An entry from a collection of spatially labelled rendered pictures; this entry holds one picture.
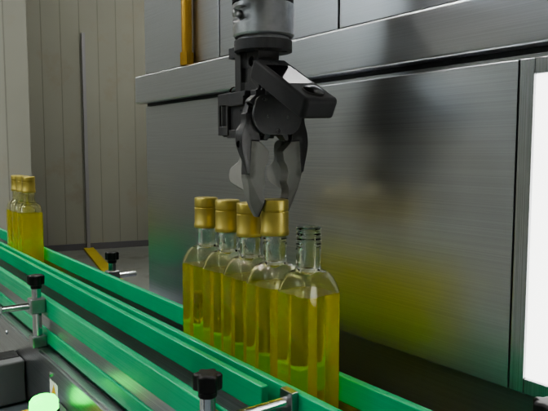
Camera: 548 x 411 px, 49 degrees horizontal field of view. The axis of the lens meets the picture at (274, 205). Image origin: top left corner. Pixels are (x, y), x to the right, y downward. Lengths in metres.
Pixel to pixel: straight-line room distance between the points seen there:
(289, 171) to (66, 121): 7.25
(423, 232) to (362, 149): 0.14
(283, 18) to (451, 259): 0.34
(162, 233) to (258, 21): 0.73
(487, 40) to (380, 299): 0.34
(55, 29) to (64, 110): 0.96
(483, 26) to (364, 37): 0.18
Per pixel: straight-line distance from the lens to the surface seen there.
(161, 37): 1.37
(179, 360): 0.88
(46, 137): 7.93
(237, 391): 0.76
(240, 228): 0.78
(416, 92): 0.75
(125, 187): 8.04
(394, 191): 0.77
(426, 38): 0.76
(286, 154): 0.75
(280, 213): 0.73
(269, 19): 0.74
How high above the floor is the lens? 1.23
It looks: 5 degrees down
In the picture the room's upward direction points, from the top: straight up
